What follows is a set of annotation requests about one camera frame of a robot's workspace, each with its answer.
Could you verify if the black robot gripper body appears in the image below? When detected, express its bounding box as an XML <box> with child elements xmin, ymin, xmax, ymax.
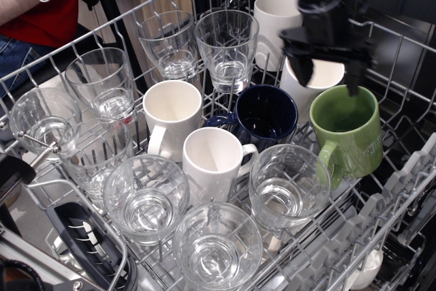
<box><xmin>279</xmin><ymin>0</ymin><xmax>378</xmax><ymax>67</ymax></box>

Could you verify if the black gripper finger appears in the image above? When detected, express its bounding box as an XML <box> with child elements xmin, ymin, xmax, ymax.
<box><xmin>288</xmin><ymin>56</ymin><xmax>313</xmax><ymax>87</ymax></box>
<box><xmin>345</xmin><ymin>61</ymin><xmax>368</xmax><ymax>97</ymax></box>

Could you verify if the green ceramic mug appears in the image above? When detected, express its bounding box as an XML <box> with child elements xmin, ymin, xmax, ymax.
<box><xmin>309</xmin><ymin>85</ymin><xmax>384</xmax><ymax>189</ymax></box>

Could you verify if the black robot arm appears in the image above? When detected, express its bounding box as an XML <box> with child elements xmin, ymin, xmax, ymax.
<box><xmin>279</xmin><ymin>0</ymin><xmax>374</xmax><ymax>96</ymax></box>

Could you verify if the white mug tilted right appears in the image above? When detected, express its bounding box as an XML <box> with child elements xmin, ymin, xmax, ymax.
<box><xmin>279</xmin><ymin>59</ymin><xmax>345</xmax><ymax>124</ymax></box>

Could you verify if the white mug back row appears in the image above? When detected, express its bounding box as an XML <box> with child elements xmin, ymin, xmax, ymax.
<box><xmin>253</xmin><ymin>0</ymin><xmax>303</xmax><ymax>72</ymax></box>

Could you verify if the dark blue ceramic mug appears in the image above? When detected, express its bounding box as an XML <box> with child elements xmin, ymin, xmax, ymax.
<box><xmin>203</xmin><ymin>85</ymin><xmax>298</xmax><ymax>152</ymax></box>

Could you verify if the white mug centre front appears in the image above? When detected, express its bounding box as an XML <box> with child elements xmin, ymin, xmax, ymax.
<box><xmin>183</xmin><ymin>127</ymin><xmax>258</xmax><ymax>206</ymax></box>

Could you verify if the white mug centre left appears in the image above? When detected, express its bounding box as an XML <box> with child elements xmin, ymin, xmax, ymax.
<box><xmin>142</xmin><ymin>80</ymin><xmax>202</xmax><ymax>163</ymax></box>

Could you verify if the clear glass back centre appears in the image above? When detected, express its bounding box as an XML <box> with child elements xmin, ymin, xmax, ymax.
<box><xmin>194</xmin><ymin>10</ymin><xmax>260</xmax><ymax>94</ymax></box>

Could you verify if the grey plastic tine holder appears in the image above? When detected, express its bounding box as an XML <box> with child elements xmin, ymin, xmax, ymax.
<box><xmin>282</xmin><ymin>135</ymin><xmax>435</xmax><ymax>290</ymax></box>

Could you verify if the clear glass front right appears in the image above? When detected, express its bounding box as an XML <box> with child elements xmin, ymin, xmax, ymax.
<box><xmin>249</xmin><ymin>144</ymin><xmax>331</xmax><ymax>232</ymax></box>

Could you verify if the clear glass back left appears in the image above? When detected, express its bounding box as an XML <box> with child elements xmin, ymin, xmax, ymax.
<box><xmin>138</xmin><ymin>10</ymin><xmax>198</xmax><ymax>82</ymax></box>

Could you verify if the clear glass front centre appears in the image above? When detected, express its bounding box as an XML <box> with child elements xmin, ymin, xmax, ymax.
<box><xmin>172</xmin><ymin>202</ymin><xmax>263</xmax><ymax>290</ymax></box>

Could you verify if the tall clear glass left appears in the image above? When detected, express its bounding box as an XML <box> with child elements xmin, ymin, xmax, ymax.
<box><xmin>65</xmin><ymin>47</ymin><xmax>135</xmax><ymax>124</ymax></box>

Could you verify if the clear glass front left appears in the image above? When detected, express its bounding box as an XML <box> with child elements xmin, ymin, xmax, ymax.
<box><xmin>103</xmin><ymin>155</ymin><xmax>190</xmax><ymax>246</ymax></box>

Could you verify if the white bowl lower rack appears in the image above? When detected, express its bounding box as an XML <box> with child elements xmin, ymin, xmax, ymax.
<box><xmin>345</xmin><ymin>249</ymin><xmax>384</xmax><ymax>290</ymax></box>

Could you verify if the clear glass left lower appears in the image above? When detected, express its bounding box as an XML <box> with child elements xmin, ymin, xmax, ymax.
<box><xmin>59</xmin><ymin>117</ymin><xmax>134</xmax><ymax>209</ymax></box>

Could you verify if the clear glass far left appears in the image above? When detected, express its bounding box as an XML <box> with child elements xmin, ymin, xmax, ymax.
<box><xmin>10</xmin><ymin>87</ymin><xmax>82</xmax><ymax>155</ymax></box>

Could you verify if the person in red shirt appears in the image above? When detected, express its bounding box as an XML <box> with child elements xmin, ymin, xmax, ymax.
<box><xmin>1</xmin><ymin>0</ymin><xmax>78</xmax><ymax>97</ymax></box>

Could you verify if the grey wire dishwasher rack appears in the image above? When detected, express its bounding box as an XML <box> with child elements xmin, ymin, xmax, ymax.
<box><xmin>1</xmin><ymin>0</ymin><xmax>435</xmax><ymax>290</ymax></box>

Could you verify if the black rack handle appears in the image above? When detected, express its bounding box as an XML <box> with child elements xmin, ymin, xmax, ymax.
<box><xmin>46</xmin><ymin>202</ymin><xmax>138</xmax><ymax>290</ymax></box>

